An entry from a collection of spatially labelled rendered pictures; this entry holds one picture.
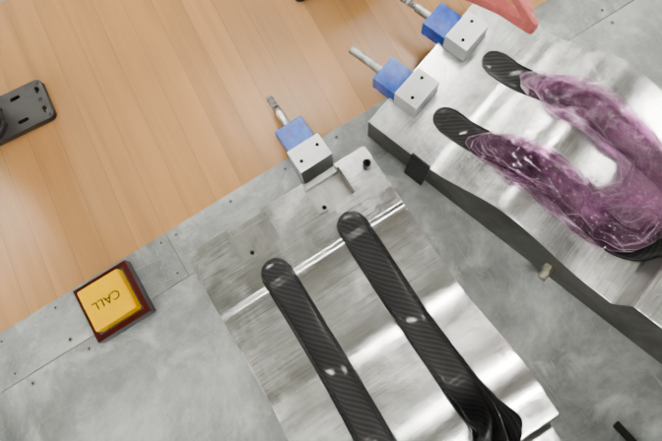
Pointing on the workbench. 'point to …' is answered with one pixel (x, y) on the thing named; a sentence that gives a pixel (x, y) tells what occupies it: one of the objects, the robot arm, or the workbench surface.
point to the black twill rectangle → (417, 168)
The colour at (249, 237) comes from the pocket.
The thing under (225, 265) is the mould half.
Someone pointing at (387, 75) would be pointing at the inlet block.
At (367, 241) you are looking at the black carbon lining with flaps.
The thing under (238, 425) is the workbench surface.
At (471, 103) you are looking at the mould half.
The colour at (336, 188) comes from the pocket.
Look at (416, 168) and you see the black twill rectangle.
